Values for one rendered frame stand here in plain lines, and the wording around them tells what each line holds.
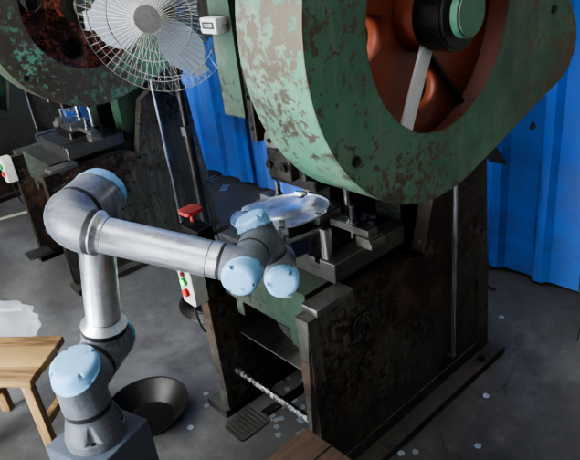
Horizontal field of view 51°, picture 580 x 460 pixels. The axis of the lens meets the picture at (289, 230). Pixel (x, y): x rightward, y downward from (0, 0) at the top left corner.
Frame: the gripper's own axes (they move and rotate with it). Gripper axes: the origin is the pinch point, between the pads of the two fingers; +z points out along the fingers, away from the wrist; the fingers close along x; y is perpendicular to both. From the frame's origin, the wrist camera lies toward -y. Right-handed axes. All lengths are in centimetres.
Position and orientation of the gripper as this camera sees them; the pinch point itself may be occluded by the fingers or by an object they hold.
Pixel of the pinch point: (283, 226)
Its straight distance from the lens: 162.0
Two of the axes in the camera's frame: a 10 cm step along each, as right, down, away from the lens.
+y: -9.9, 1.3, -0.2
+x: 1.2, 9.3, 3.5
